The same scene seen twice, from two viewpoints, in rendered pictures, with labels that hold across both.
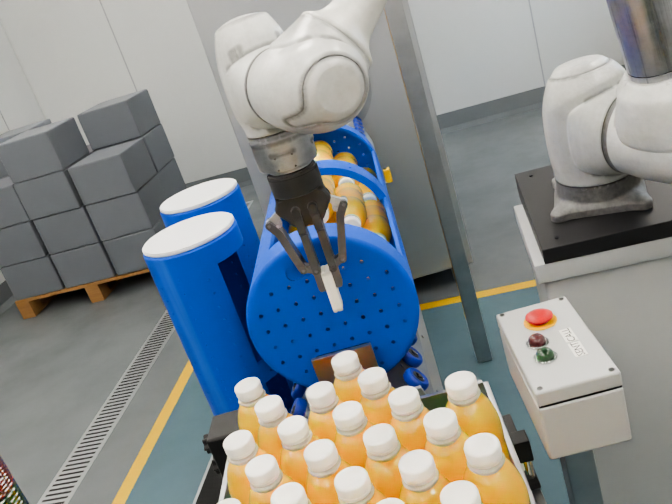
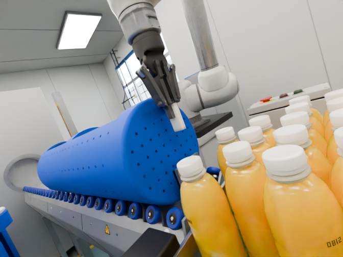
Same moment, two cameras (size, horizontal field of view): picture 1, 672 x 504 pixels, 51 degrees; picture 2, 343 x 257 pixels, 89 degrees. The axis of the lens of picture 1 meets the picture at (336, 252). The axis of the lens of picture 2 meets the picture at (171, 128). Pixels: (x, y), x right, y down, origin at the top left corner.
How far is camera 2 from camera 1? 0.94 m
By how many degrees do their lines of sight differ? 54
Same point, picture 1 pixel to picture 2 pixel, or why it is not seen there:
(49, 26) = not seen: outside the picture
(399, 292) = (190, 129)
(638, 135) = (214, 84)
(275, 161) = (149, 19)
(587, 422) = not seen: hidden behind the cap
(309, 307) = (157, 142)
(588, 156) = (194, 103)
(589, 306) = (212, 153)
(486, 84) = not seen: hidden behind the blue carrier
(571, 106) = (185, 89)
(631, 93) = (209, 72)
